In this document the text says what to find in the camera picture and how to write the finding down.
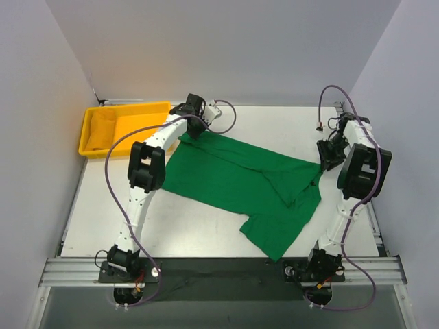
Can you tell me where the green t-shirt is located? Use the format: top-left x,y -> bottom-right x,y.
162,132 -> 322,261

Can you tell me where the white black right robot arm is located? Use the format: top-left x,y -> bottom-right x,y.
304,113 -> 392,280

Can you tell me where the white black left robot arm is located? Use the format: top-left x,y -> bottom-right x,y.
104,94 -> 222,282

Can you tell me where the yellow plastic bin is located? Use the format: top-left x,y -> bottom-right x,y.
78,101 -> 171,159

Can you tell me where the rolled yellow t-shirt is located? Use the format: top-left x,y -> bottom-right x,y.
85,108 -> 117,151

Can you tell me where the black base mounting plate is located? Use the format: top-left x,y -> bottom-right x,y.
97,257 -> 345,302

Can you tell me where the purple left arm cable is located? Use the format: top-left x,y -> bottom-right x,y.
104,99 -> 237,307

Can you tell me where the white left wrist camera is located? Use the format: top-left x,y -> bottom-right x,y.
202,100 -> 222,125

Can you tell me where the aluminium right side rail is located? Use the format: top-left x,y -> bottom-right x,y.
327,113 -> 392,254

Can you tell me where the aluminium front frame rail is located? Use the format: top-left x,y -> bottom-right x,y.
38,256 -> 407,287

